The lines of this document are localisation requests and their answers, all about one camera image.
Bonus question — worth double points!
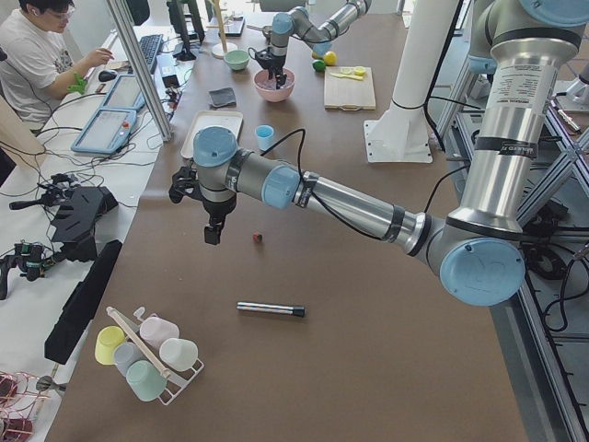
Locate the wire rack with cups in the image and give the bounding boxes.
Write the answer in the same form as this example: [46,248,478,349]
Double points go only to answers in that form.
[95,307,205,405]

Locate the steel muddler black tip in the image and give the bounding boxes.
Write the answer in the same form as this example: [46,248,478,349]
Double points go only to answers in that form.
[237,301,306,318]

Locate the green lime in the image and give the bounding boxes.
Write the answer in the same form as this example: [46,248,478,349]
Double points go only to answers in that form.
[312,60,326,72]

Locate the light blue plastic cup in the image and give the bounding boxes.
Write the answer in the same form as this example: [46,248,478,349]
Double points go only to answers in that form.
[255,124,275,152]

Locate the bamboo cutting board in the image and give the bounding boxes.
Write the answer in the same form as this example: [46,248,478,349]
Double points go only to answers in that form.
[324,66,376,111]

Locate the pink bowl of ice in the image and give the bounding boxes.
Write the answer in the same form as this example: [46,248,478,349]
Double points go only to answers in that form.
[253,68,295,102]

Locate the yellow lemon near board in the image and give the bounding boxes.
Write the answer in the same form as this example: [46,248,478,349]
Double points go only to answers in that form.
[323,51,338,66]

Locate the blue teach pendant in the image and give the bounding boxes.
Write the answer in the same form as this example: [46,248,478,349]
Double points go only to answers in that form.
[71,108,137,155]
[102,75,145,111]

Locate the cream rabbit tray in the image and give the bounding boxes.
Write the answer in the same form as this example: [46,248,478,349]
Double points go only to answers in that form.
[180,110,243,159]

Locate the seated person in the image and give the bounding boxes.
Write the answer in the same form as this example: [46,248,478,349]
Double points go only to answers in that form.
[1,1,113,127]

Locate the wooden cup tree stand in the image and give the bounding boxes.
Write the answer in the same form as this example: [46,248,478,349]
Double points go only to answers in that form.
[207,0,237,59]

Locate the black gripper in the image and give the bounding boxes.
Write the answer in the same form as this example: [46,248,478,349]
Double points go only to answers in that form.
[168,166,237,244]
[254,50,286,89]

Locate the mint green bowl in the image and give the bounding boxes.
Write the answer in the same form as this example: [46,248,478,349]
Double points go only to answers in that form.
[224,49,250,72]

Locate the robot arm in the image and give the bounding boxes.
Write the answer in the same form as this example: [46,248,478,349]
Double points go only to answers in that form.
[253,0,372,89]
[169,1,588,306]

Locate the yellow plastic knife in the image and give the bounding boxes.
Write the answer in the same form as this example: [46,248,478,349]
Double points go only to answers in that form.
[329,72,364,81]

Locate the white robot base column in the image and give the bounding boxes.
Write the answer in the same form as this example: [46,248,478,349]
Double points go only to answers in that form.
[364,0,461,163]

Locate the grey folded cloth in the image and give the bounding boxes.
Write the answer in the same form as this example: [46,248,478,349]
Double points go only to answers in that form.
[208,87,237,109]

